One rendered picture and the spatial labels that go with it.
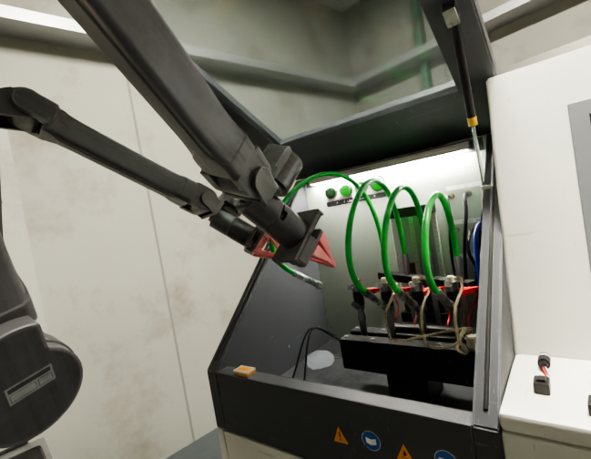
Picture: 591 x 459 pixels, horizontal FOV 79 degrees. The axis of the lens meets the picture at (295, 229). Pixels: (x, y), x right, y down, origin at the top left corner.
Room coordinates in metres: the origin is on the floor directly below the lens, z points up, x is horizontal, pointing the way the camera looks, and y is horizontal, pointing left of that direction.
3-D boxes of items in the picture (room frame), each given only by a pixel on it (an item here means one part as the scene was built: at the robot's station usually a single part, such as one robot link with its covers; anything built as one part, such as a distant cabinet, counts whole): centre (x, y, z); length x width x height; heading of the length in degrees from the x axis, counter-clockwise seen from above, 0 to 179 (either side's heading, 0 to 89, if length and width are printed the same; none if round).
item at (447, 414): (0.76, 0.01, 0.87); 0.62 x 0.04 x 0.16; 52
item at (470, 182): (1.01, -0.49, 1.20); 0.13 x 0.03 x 0.31; 52
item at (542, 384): (0.60, -0.38, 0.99); 0.12 x 0.02 x 0.02; 143
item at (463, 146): (1.15, -0.30, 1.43); 0.54 x 0.03 x 0.02; 52
